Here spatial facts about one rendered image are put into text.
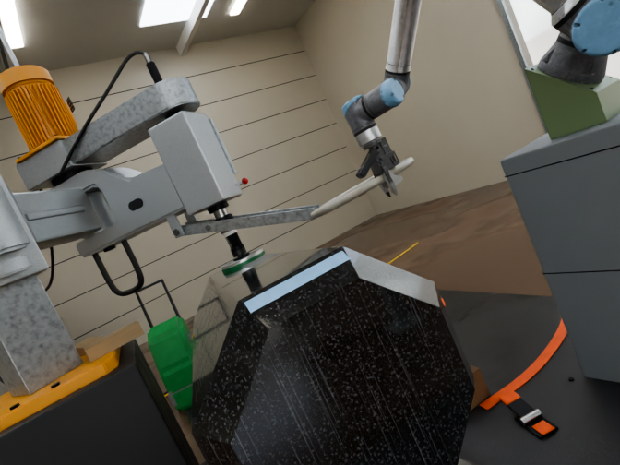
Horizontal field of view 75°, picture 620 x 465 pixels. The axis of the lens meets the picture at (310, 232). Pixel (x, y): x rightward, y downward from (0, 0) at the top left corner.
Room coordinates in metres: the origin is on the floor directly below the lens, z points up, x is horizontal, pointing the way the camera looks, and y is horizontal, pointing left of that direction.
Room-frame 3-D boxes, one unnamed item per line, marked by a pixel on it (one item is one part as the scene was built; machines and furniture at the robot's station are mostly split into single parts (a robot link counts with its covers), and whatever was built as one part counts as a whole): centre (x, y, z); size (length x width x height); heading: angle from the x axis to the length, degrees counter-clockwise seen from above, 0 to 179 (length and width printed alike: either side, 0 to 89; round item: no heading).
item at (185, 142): (1.94, 0.42, 1.33); 0.36 x 0.22 x 0.45; 73
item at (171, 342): (2.84, 1.22, 0.43); 0.35 x 0.35 x 0.87; 9
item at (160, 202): (2.04, 0.71, 1.31); 0.74 x 0.23 x 0.49; 73
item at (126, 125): (2.02, 0.68, 1.63); 0.96 x 0.25 x 0.17; 73
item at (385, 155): (1.51, -0.35, 1.03); 0.09 x 0.08 x 0.12; 103
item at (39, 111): (2.12, 0.97, 1.91); 0.31 x 0.28 x 0.40; 163
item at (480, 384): (1.59, -0.27, 0.07); 0.30 x 0.12 x 0.12; 20
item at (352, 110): (1.50, -0.34, 1.19); 0.10 x 0.09 x 0.12; 49
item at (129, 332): (1.53, 0.85, 0.81); 0.20 x 0.10 x 0.05; 122
